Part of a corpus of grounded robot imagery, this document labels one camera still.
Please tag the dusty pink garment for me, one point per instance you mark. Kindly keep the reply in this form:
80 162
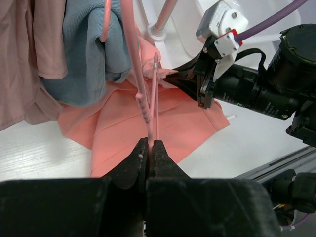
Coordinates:
31 48

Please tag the white plastic basket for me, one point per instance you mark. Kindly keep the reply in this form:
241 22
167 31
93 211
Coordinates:
259 13

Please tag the pink hanger with blue garment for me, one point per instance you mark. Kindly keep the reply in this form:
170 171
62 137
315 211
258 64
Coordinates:
106 20

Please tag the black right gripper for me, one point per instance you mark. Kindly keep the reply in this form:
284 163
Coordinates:
286 86

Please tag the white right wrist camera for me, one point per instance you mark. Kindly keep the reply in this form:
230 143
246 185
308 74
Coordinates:
217 30

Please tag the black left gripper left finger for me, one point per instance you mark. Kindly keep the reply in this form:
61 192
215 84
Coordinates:
132 171

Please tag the white metal clothes rack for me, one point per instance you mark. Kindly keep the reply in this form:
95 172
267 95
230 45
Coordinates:
170 26

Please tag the salmon pink skirt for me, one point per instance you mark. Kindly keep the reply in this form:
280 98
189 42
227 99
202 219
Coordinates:
112 127

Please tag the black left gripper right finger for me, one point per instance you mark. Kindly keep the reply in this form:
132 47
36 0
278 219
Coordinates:
162 166

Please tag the pink wire hanger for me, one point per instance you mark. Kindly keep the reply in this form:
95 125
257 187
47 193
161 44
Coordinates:
149 110

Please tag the blue grey garment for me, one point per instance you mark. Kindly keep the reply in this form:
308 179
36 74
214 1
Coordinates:
91 63

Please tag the aluminium mounting rail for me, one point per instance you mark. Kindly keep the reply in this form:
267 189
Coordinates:
302 160

